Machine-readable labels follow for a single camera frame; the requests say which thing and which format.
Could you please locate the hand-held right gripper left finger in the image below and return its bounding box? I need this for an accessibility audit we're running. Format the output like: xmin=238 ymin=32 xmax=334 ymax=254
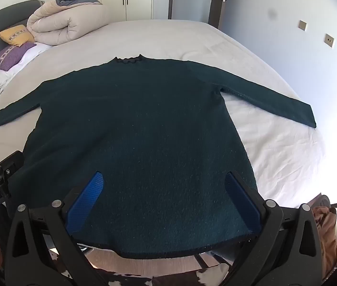
xmin=4 ymin=171 xmax=109 ymax=286

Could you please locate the brown cloth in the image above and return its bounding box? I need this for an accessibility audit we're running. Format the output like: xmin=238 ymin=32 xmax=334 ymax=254
xmin=311 ymin=195 xmax=337 ymax=283

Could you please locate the beige folded duvet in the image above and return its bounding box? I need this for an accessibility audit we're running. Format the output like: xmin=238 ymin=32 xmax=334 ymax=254
xmin=27 ymin=1 xmax=109 ymax=46

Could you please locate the brown door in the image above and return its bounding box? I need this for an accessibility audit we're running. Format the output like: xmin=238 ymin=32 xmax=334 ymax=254
xmin=208 ymin=0 xmax=232 ymax=30

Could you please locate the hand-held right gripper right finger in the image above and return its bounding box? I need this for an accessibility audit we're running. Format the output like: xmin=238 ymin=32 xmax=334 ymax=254
xmin=225 ymin=171 xmax=325 ymax=286

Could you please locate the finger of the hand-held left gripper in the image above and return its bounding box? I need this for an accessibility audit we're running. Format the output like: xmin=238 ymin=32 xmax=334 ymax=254
xmin=0 ymin=151 xmax=25 ymax=185

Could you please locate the yellow patterned pillow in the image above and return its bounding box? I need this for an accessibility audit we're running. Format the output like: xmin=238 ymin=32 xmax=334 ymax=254
xmin=0 ymin=25 xmax=35 ymax=47

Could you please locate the white bed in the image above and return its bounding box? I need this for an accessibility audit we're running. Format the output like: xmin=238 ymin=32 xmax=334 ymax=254
xmin=0 ymin=20 xmax=337 ymax=207

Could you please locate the blue-grey folded blanket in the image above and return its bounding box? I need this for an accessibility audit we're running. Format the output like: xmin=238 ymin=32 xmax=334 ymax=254
xmin=56 ymin=0 xmax=103 ymax=6

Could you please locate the dark green sweater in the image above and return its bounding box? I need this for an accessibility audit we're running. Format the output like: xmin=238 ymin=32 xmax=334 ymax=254
xmin=0 ymin=54 xmax=317 ymax=258

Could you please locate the cowhide patterned rug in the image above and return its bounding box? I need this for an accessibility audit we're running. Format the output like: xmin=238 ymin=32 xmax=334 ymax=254
xmin=52 ymin=244 xmax=237 ymax=286

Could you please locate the purple patterned pillow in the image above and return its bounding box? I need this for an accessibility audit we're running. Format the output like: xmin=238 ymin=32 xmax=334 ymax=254
xmin=0 ymin=42 xmax=37 ymax=71

